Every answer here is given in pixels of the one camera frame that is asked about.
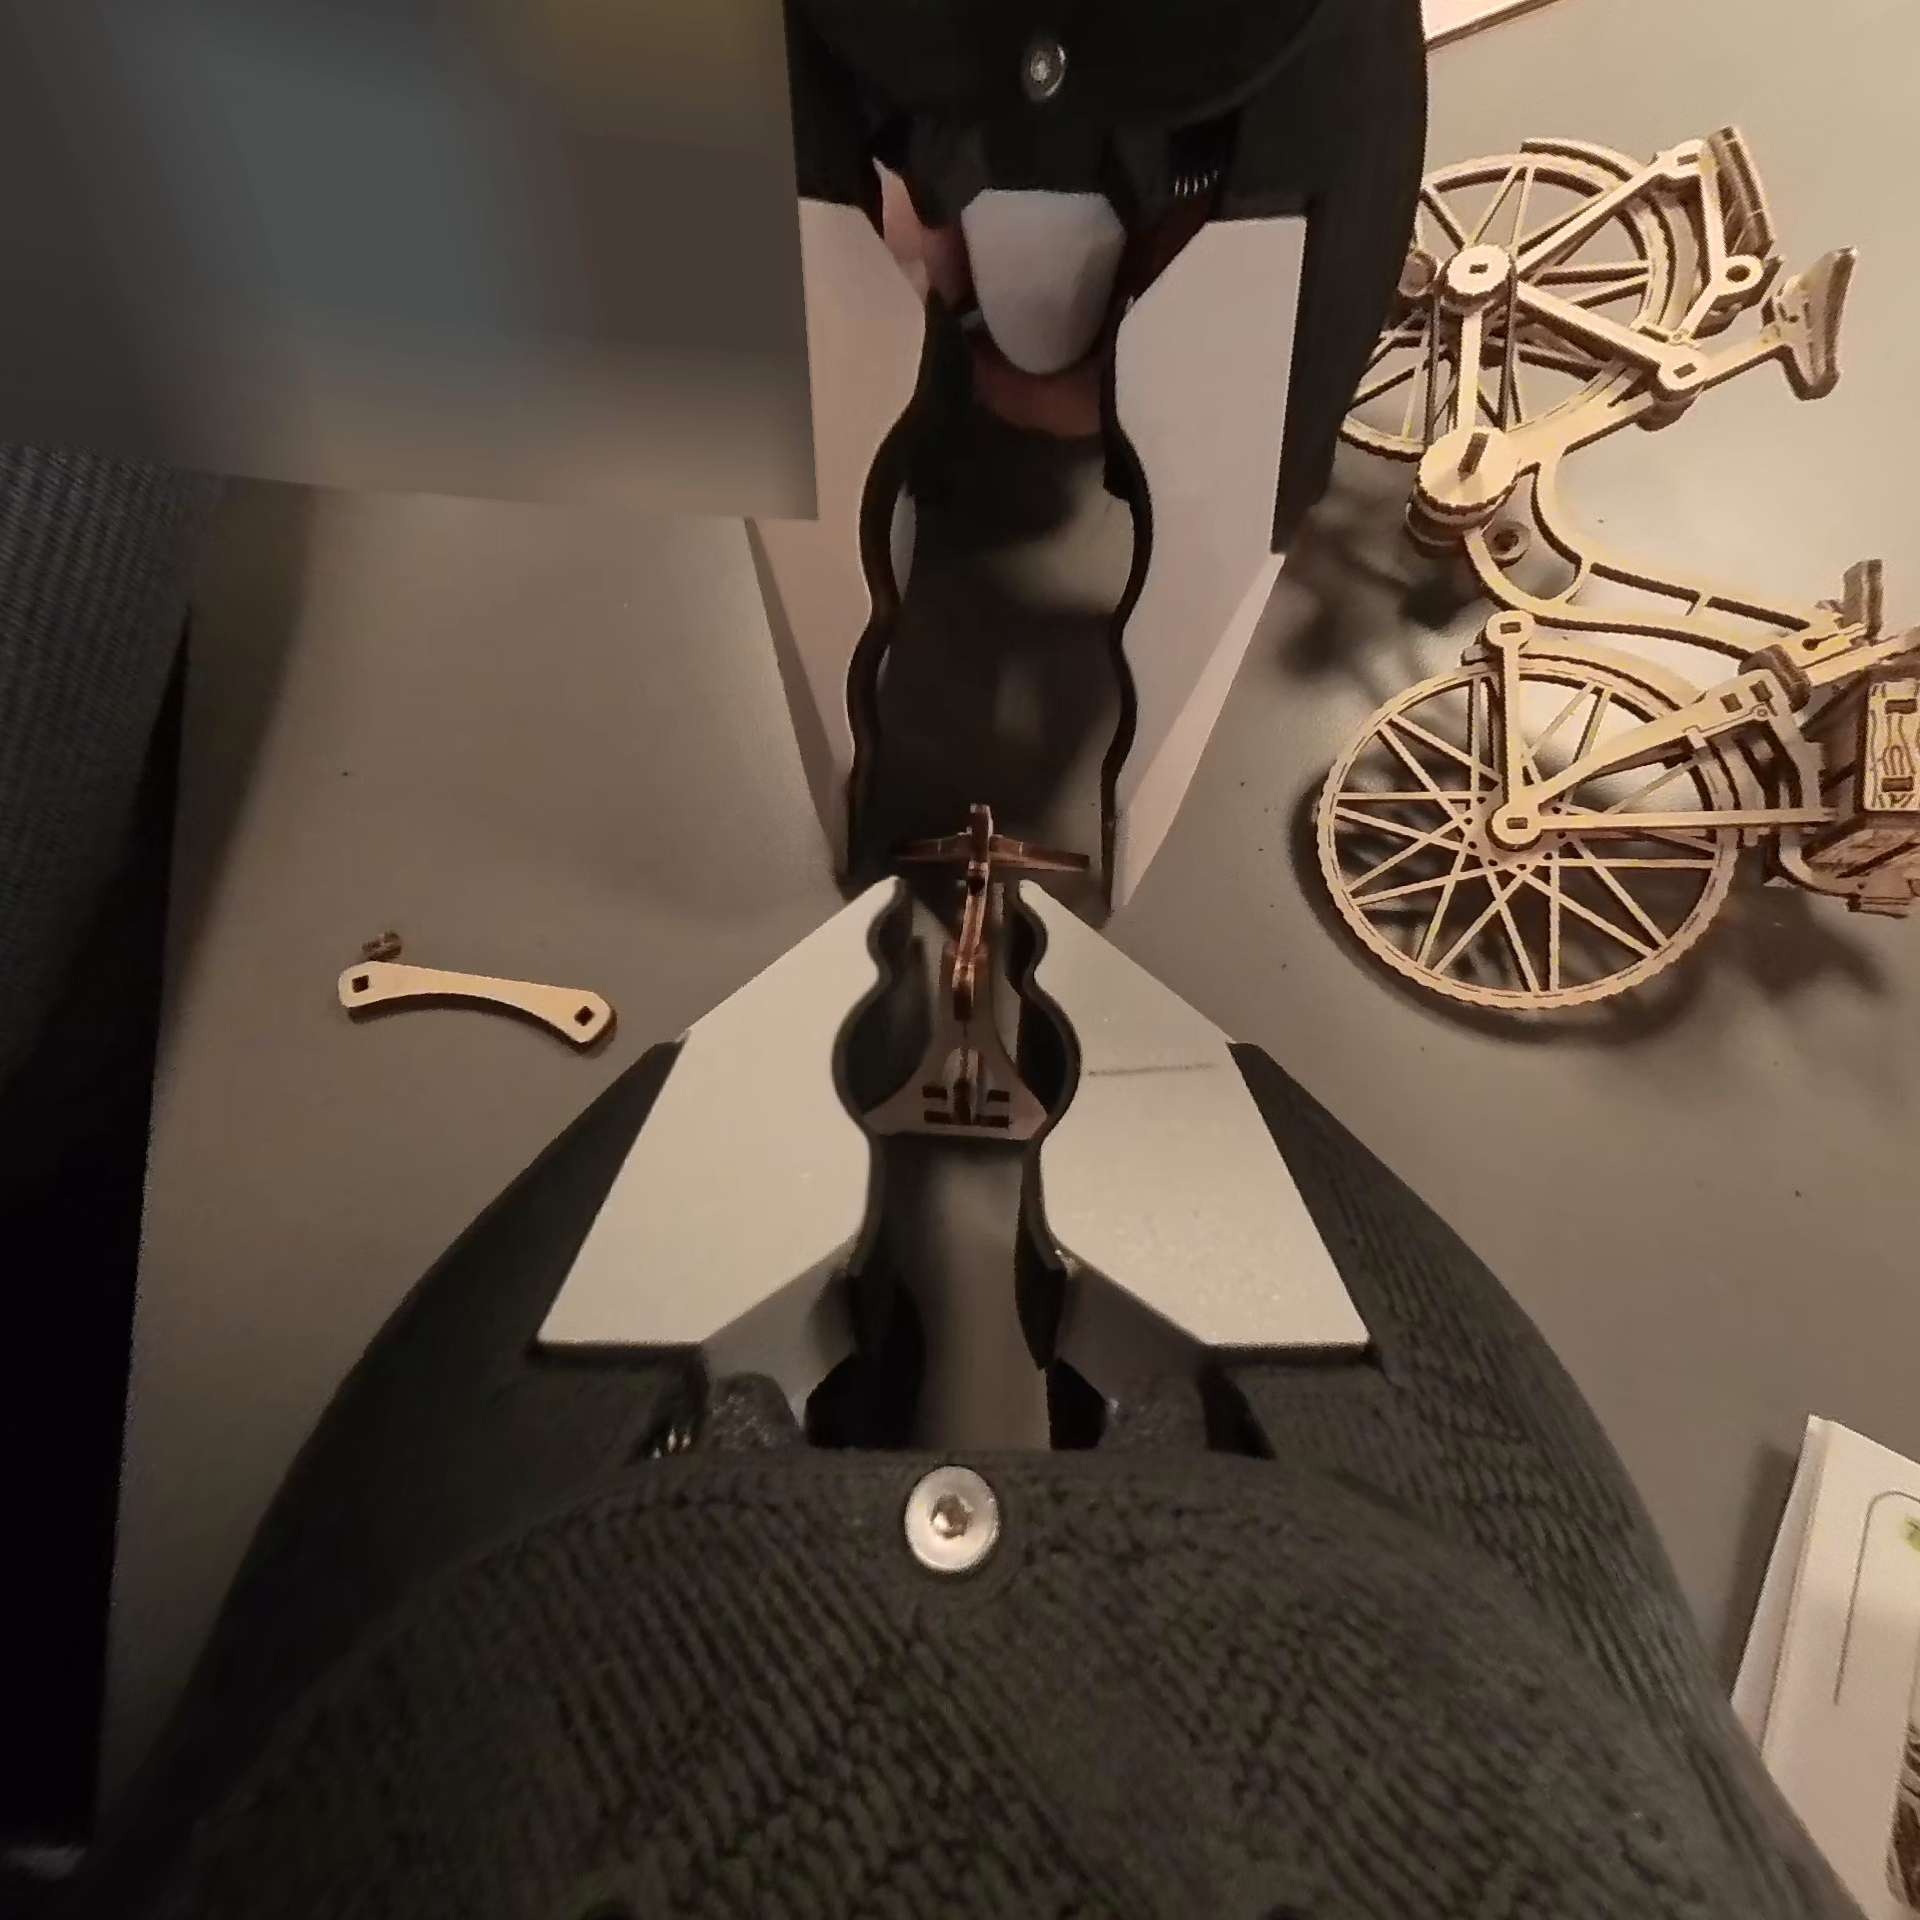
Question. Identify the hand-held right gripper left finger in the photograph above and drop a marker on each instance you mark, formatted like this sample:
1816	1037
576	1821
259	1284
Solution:
705	1200

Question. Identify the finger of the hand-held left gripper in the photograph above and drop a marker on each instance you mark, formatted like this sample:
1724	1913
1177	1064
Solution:
1213	450
819	629

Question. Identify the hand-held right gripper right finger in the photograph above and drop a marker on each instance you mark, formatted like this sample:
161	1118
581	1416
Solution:
1200	1200

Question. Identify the triangular wooden bracket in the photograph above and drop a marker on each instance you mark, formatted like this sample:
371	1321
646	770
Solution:
1050	861
908	1113

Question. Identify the wooden bicycle model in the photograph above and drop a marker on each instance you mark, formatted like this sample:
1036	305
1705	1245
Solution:
1477	271

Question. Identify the person's left hand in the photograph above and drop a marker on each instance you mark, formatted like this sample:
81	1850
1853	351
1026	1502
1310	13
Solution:
1050	408

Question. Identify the laser-cut wooden sheet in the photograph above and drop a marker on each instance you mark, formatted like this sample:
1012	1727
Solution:
1499	13

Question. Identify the white instruction booklet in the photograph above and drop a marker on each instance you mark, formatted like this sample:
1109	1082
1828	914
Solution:
1828	1650

